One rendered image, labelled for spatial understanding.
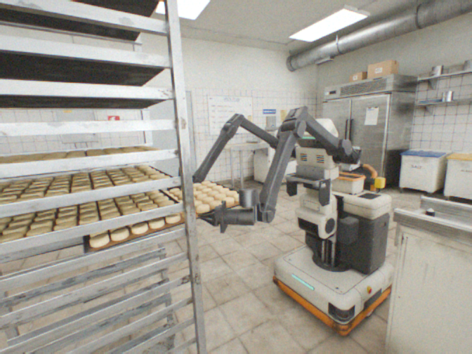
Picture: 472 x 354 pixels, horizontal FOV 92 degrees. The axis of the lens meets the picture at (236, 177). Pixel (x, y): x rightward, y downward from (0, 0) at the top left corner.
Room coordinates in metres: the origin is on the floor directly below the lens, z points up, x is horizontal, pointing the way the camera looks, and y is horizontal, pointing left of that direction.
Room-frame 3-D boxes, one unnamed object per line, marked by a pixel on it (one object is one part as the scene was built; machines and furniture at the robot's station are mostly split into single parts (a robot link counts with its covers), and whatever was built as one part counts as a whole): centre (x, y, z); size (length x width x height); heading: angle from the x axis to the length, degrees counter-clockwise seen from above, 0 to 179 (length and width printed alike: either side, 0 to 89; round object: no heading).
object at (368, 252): (1.61, -0.77, 0.59); 0.55 x 0.34 x 0.83; 33
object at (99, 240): (0.64, 0.42, 0.99); 0.05 x 0.05 x 0.02
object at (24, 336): (0.91, 0.65, 0.51); 0.64 x 0.03 x 0.03; 123
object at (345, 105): (4.84, -2.66, 1.03); 1.40 x 0.90 x 2.05; 29
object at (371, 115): (4.26, -2.49, 1.39); 0.22 x 0.03 x 0.31; 29
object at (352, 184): (1.62, -0.79, 0.87); 0.23 x 0.15 x 0.11; 33
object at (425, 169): (3.93, -3.30, 0.38); 0.64 x 0.54 x 0.77; 121
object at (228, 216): (0.76, 0.03, 1.00); 0.07 x 0.07 x 0.10; 78
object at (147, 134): (1.10, 0.41, 0.97); 0.03 x 0.03 x 1.70; 33
